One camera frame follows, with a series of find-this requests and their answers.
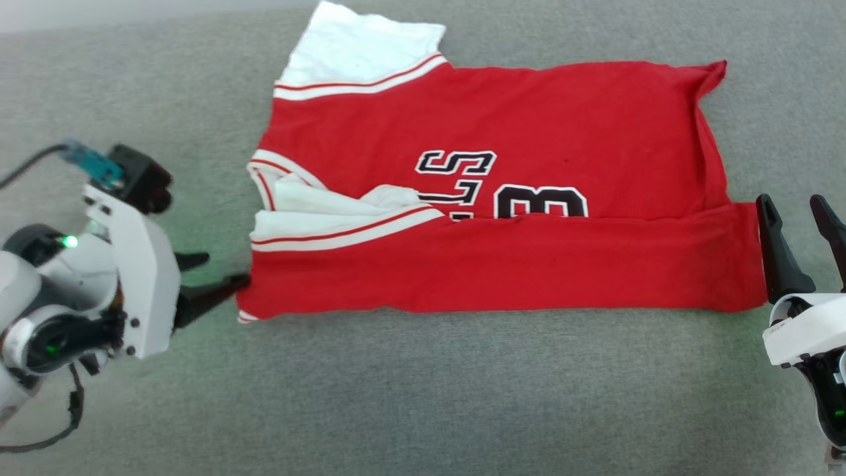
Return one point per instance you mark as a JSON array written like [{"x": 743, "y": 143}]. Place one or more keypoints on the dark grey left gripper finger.
[
  {"x": 192, "y": 260},
  {"x": 208, "y": 296}
]

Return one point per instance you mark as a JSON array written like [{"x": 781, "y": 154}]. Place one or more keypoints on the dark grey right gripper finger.
[
  {"x": 836, "y": 231},
  {"x": 780, "y": 264}
]

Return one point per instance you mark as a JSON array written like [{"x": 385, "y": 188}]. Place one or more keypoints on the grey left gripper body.
[{"x": 145, "y": 284}]

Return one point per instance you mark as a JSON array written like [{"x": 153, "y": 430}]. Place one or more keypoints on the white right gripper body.
[{"x": 809, "y": 327}]

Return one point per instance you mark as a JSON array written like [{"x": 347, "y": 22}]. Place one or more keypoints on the red white basketball jersey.
[{"x": 562, "y": 112}]

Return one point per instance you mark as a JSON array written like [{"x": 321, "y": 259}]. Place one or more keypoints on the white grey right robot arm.
[{"x": 829, "y": 396}]

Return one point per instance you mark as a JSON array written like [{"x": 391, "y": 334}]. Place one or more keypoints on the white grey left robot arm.
[{"x": 59, "y": 297}]

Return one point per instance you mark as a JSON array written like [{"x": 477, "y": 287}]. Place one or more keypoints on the grey fabric sofa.
[{"x": 423, "y": 396}]

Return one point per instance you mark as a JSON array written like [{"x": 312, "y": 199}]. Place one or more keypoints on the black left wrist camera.
[{"x": 139, "y": 178}]

